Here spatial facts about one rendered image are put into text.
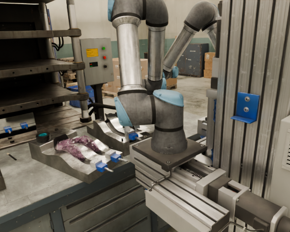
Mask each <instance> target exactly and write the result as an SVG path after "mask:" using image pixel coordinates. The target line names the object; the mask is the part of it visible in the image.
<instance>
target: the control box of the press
mask: <svg viewBox="0 0 290 232"><path fill-rule="evenodd" d="M79 42H80V49H81V56H82V61H83V62H85V67H86V68H85V69H84V70H83V74H84V81H85V86H89V85H90V86H91V87H92V88H93V90H94V97H95V103H99V104H103V98H102V89H101V88H102V86H103V84H106V83H108V82H111V81H114V73H113V62H112V47H111V38H110V37H103V38H83V39H79ZM93 113H94V114H95V120H97V119H100V116H102V119H103V120H105V117H104V108H99V109H97V110H95V111H94V112H93Z"/></svg>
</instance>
